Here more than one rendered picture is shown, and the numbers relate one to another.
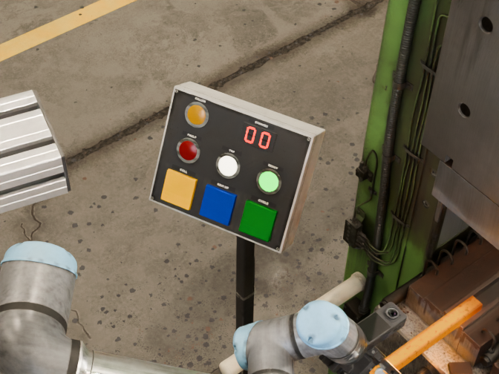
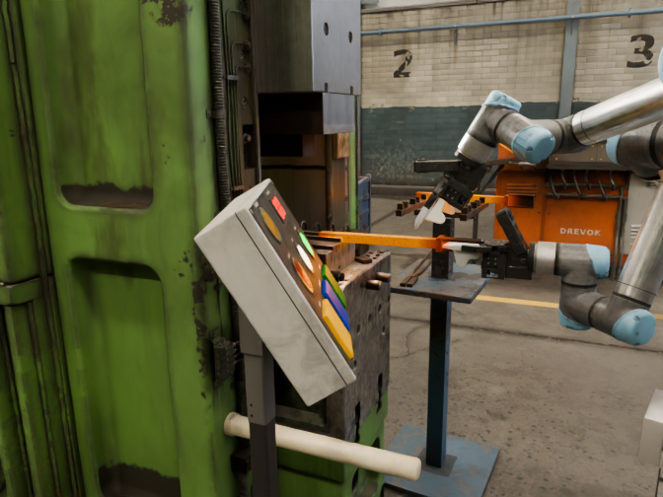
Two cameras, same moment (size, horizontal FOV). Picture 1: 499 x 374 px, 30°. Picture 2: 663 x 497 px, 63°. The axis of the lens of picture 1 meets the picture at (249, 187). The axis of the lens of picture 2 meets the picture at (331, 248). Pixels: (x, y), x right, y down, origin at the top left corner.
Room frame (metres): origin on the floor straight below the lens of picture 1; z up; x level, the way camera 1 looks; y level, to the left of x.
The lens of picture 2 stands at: (1.75, 0.82, 1.31)
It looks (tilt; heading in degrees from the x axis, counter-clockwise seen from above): 14 degrees down; 243
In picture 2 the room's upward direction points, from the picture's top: 1 degrees counter-clockwise
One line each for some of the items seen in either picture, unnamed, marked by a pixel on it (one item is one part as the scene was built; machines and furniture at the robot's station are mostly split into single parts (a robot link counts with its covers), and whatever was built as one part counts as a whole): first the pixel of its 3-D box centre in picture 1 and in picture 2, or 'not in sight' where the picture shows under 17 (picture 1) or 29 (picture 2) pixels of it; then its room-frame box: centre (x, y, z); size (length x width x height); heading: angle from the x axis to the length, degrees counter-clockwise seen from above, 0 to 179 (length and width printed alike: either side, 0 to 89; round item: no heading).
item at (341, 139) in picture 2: not in sight; (340, 129); (0.93, -0.70, 1.27); 0.09 x 0.02 x 0.17; 39
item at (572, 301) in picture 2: not in sight; (582, 305); (0.72, 0.04, 0.89); 0.11 x 0.08 x 0.11; 81
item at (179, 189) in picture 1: (179, 188); (334, 329); (1.41, 0.16, 1.01); 0.07 x 0.05 x 0.07; 64
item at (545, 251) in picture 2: not in sight; (544, 257); (0.76, -0.04, 0.99); 0.08 x 0.05 x 0.08; 39
